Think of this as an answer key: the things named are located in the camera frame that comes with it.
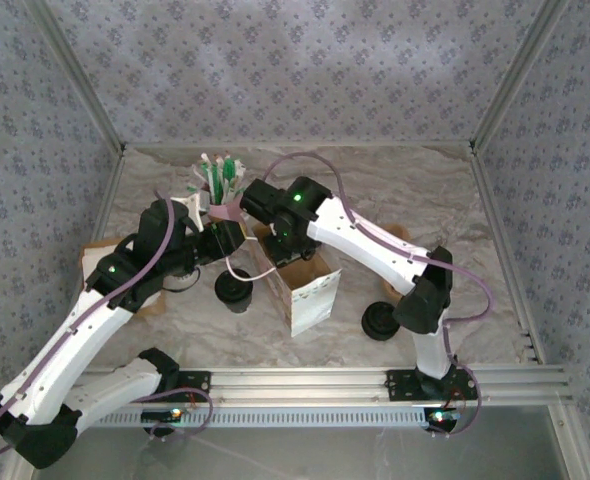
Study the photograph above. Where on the black plastic cup lid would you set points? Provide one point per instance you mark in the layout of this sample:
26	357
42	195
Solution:
233	286

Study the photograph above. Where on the black paper coffee cup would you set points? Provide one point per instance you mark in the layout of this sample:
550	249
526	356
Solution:
235	306

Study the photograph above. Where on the white paper gift bag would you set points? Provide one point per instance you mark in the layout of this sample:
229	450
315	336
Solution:
315	315

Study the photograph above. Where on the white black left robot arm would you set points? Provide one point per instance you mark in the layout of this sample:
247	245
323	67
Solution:
60	360

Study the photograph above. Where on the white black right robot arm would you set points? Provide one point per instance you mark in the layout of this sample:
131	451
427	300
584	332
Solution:
375	245

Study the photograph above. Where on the pink cylindrical holder cup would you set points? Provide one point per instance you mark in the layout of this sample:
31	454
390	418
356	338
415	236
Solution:
225	212

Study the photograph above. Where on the green white sugar stick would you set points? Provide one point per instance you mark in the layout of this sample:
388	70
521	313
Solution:
240	175
207	175
219	175
230	172
195	189

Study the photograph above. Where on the brown cardboard tray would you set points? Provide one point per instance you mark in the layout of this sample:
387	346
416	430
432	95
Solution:
152	306

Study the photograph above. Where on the brown pulp carrier stack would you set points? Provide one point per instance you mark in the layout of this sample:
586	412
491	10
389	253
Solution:
399	231

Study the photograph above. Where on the stack of black lids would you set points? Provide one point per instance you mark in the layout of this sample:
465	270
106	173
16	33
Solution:
381	322

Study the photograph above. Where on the left controller board with LED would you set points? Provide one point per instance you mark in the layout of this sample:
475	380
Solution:
162	414

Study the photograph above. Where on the controller board with led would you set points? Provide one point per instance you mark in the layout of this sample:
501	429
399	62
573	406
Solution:
445	416
162	414

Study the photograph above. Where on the right controller board with LED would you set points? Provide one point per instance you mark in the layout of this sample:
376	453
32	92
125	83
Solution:
445	416

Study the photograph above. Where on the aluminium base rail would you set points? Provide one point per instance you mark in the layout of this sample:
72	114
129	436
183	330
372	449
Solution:
300	385

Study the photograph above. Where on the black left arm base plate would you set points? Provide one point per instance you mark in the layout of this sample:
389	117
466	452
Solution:
197	385

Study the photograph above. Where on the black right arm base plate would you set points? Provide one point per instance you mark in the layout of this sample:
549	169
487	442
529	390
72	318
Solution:
400	385

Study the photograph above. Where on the aluminium frame post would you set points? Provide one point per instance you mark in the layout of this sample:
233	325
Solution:
515	75
82	75

